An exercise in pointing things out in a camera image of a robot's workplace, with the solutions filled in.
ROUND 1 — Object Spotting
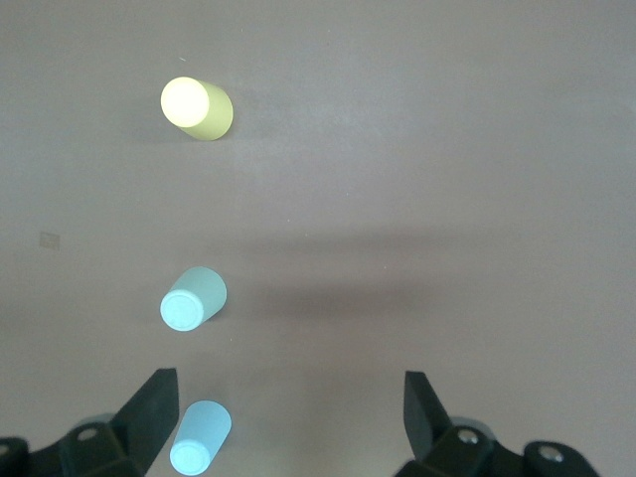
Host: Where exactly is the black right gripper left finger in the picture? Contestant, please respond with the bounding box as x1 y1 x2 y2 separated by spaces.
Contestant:
0 367 180 477

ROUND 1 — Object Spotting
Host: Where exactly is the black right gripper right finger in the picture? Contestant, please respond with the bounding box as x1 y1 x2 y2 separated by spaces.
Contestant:
395 370 603 477

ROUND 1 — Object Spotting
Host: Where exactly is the sage green plastic cup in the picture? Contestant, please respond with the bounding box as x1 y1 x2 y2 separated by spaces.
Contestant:
159 265 229 333

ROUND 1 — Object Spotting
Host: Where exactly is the yellow plastic cup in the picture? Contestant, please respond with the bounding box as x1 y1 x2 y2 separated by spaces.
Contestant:
159 76 235 143

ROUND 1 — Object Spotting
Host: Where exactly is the light blue plastic cup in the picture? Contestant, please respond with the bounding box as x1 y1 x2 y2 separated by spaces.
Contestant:
169 399 233 476

